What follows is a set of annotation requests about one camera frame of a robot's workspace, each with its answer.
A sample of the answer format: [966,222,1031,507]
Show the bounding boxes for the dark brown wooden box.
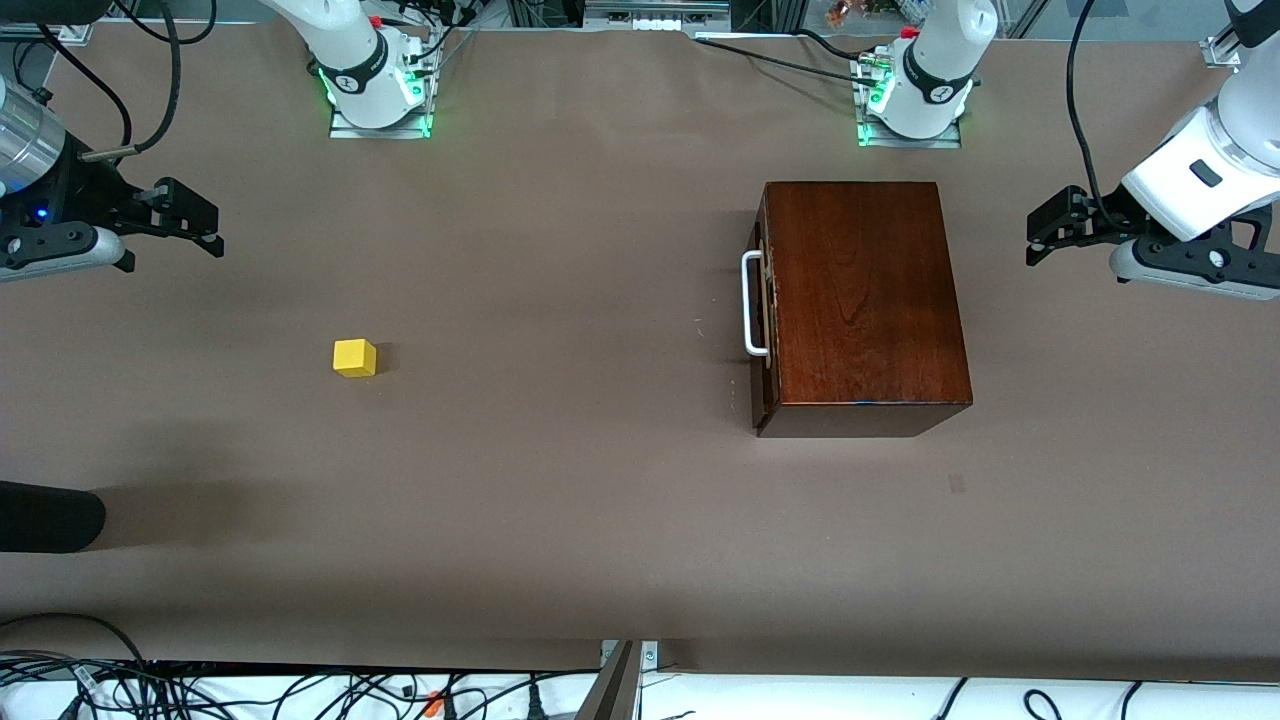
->
[752,180,974,439]

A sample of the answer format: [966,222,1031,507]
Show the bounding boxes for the black cable with metal plug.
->
[78,0,183,164]

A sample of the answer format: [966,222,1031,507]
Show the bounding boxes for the aluminium frame profile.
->
[578,640,661,720]

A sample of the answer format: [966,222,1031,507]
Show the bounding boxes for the white metal drawer handle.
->
[741,250,771,358]

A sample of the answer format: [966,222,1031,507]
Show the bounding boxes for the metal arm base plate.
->
[855,55,966,151]
[328,95,435,141]

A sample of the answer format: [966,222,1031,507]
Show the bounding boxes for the tangled black cables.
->
[0,650,601,720]

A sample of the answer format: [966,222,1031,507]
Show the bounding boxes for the black looped cable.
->
[0,612,151,669]

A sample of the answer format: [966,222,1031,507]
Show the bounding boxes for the wooden drawer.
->
[755,195,779,401]

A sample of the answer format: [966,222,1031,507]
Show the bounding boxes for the black rounded cylinder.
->
[0,480,107,554]

